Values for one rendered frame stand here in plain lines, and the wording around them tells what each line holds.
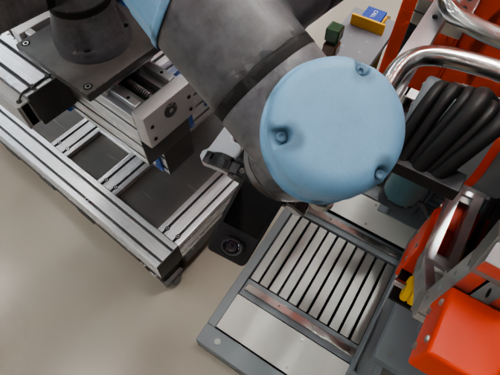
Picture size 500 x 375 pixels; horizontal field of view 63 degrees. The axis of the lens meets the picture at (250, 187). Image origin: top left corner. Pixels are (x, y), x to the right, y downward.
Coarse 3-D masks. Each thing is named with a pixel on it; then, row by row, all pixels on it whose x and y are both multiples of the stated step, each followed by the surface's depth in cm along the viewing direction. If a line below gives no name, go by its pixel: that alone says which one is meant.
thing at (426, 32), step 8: (432, 8) 62; (424, 16) 61; (432, 16) 60; (440, 16) 61; (424, 24) 60; (432, 24) 60; (440, 24) 60; (416, 32) 59; (424, 32) 59; (432, 32) 59; (408, 40) 58; (416, 40) 58; (424, 40) 58; (432, 40) 58; (408, 48) 57; (408, 80) 55; (400, 88) 53; (400, 96) 55
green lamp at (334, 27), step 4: (332, 24) 110; (336, 24) 110; (340, 24) 110; (328, 28) 109; (332, 28) 109; (336, 28) 109; (340, 28) 109; (328, 32) 110; (332, 32) 109; (336, 32) 108; (340, 32) 109; (324, 36) 111; (328, 36) 111; (332, 36) 110; (336, 36) 109; (340, 36) 110; (328, 40) 111; (332, 40) 111; (336, 40) 110
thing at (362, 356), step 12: (408, 240) 138; (396, 276) 124; (384, 300) 120; (384, 312) 120; (372, 324) 116; (384, 324) 118; (372, 336) 117; (360, 348) 114; (372, 348) 115; (360, 360) 113; (348, 372) 113; (360, 372) 112; (372, 372) 110; (384, 372) 109
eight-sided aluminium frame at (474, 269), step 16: (464, 192) 87; (480, 192) 86; (448, 208) 85; (448, 224) 83; (464, 224) 83; (496, 224) 44; (432, 240) 81; (464, 240) 81; (496, 240) 42; (432, 256) 79; (448, 256) 80; (480, 256) 43; (496, 256) 42; (416, 272) 78; (432, 272) 71; (448, 272) 54; (464, 272) 47; (480, 272) 44; (496, 272) 43; (416, 288) 70; (432, 288) 58; (448, 288) 50; (464, 288) 48; (480, 288) 53; (496, 288) 48; (416, 304) 61; (496, 304) 47
